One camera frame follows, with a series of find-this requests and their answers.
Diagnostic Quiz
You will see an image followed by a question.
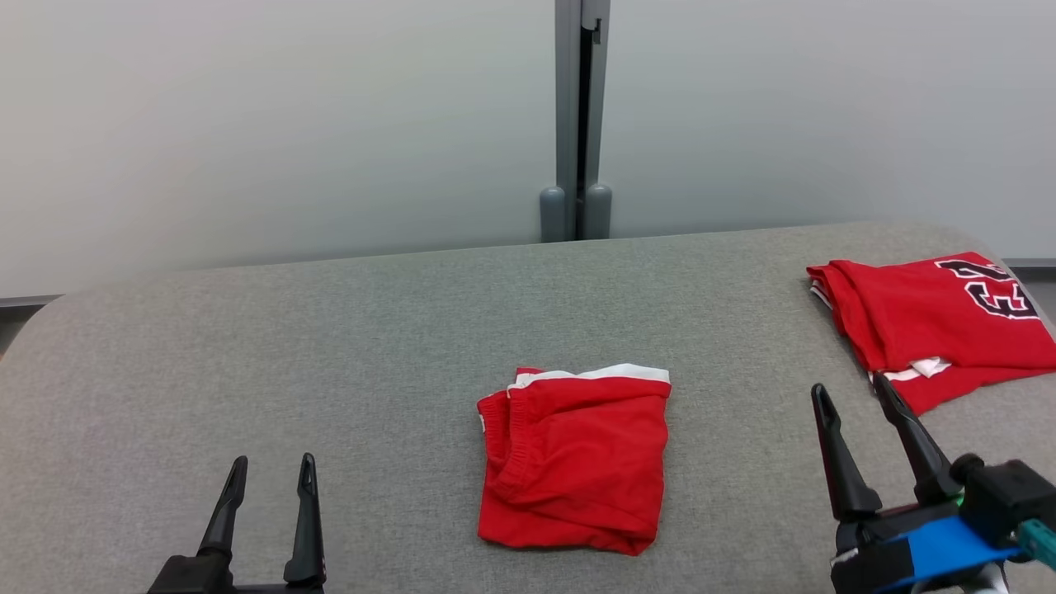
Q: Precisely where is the grey cylindrical post foot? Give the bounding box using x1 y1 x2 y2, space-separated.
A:
540 186 568 243
582 184 613 241

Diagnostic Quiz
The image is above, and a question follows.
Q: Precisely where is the grey partition post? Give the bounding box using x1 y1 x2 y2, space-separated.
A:
554 0 612 241

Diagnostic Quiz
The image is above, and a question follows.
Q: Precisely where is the red shorts white trim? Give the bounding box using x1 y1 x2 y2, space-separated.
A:
477 364 672 556

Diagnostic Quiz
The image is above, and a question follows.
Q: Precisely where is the red printed jersey shirt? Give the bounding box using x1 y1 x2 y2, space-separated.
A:
807 252 1056 416

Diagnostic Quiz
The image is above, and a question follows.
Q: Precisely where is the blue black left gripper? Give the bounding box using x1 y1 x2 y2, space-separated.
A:
198 453 327 594

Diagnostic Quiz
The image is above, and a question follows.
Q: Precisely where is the right camera cable teal plug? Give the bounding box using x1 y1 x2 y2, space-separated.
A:
1015 520 1056 572

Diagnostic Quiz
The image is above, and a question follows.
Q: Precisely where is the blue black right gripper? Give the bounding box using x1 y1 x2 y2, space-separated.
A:
811 373 1020 594

